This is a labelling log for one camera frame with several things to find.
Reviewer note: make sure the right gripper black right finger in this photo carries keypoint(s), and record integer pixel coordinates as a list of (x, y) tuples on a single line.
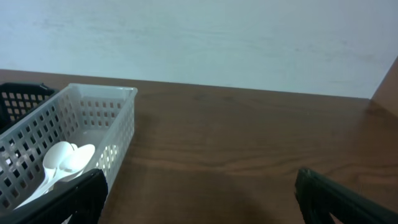
[(320, 199)]

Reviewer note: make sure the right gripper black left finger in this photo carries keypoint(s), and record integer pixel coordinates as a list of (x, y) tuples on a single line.
[(80, 200)]

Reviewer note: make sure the clear white plastic basket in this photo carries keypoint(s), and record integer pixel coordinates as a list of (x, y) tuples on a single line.
[(81, 114)]

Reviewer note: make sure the dark green plastic basket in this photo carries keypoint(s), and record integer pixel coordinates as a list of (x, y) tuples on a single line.
[(20, 99)]

